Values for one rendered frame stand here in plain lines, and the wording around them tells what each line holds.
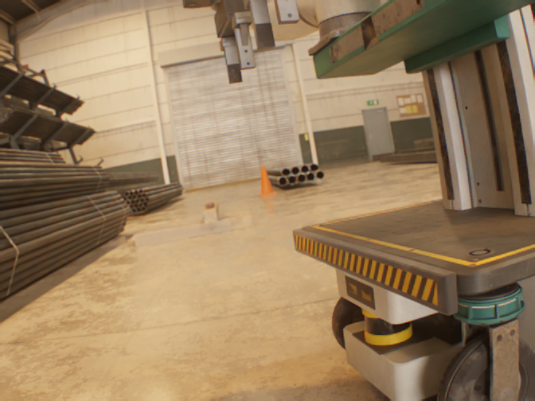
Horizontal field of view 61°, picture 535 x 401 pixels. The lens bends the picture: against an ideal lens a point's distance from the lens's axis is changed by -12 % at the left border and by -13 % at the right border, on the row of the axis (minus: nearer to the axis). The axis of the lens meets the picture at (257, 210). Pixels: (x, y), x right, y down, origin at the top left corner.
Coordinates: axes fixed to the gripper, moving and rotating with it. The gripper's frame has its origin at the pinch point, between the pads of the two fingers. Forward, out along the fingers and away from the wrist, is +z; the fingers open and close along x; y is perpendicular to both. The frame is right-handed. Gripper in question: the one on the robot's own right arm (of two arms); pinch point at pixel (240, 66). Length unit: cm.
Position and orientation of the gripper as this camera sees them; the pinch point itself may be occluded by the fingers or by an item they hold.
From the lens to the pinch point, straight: 100.6
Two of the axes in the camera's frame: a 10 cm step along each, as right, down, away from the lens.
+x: -2.0, -0.4, 9.8
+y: 9.7, -1.7, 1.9
